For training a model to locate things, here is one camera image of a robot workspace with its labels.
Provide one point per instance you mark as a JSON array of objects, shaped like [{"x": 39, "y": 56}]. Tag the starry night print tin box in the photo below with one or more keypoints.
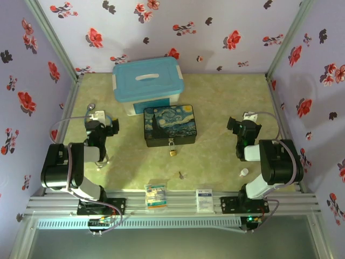
[{"x": 169, "y": 124}]

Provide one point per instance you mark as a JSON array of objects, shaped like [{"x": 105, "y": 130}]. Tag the small brass padlock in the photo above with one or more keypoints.
[{"x": 173, "y": 153}]

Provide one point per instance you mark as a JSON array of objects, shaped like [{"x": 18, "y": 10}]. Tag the small metal key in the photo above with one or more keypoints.
[{"x": 181, "y": 175}]

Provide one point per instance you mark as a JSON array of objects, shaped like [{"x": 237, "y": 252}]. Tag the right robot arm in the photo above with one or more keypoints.
[{"x": 277, "y": 162}]

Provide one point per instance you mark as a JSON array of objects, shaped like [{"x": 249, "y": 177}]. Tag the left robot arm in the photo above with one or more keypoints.
[{"x": 59, "y": 167}]

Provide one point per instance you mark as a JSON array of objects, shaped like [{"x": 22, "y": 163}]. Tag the small white plastic bottle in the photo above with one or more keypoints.
[{"x": 244, "y": 172}]

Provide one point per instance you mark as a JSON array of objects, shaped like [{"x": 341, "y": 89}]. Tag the blue lidded plastic storage box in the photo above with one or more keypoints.
[{"x": 148, "y": 86}]

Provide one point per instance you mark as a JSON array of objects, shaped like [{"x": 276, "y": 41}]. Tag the white packet with blue label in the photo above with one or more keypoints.
[{"x": 204, "y": 200}]

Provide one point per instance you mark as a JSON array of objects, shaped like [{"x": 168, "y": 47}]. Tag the clear packet with green print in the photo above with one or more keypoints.
[{"x": 155, "y": 196}]

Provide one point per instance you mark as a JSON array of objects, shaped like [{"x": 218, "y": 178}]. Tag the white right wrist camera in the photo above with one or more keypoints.
[{"x": 249, "y": 116}]

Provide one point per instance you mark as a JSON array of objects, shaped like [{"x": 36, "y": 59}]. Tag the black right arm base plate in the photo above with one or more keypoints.
[{"x": 229, "y": 205}]

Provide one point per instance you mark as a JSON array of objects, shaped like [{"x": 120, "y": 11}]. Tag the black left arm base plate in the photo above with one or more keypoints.
[{"x": 118, "y": 206}]

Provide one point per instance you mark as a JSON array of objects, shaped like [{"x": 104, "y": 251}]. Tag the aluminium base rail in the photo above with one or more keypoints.
[{"x": 183, "y": 201}]

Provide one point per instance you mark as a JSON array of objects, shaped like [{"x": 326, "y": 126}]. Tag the aluminium frame post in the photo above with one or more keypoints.
[
  {"x": 51, "y": 37},
  {"x": 291, "y": 37}
]

